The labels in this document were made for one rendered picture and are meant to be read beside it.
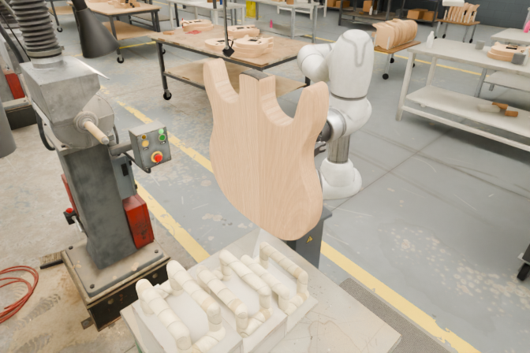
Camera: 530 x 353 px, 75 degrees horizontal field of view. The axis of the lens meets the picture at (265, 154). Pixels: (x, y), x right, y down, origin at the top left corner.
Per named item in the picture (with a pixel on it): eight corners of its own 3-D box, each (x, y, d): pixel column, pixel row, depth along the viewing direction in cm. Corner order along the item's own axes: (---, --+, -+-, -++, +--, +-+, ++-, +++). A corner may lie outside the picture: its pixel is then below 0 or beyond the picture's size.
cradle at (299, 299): (278, 313, 104) (278, 307, 102) (302, 291, 111) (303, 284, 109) (286, 321, 102) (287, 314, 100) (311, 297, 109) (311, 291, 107)
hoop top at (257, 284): (217, 259, 102) (216, 250, 100) (226, 253, 104) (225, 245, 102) (264, 301, 90) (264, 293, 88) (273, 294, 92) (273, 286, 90)
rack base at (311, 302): (226, 280, 116) (225, 278, 115) (259, 255, 125) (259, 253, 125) (287, 336, 100) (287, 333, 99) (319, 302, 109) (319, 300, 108)
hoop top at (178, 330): (134, 290, 83) (132, 281, 82) (147, 282, 85) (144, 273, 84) (180, 349, 71) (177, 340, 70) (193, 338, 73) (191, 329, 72)
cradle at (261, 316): (236, 334, 90) (236, 327, 88) (266, 306, 97) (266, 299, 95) (244, 343, 88) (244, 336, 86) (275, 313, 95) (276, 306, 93)
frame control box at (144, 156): (117, 165, 189) (106, 123, 176) (153, 152, 201) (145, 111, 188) (136, 185, 174) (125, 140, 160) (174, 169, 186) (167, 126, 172)
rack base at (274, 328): (185, 310, 106) (181, 291, 102) (226, 279, 116) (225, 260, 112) (245, 377, 90) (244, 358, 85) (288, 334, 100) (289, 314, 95)
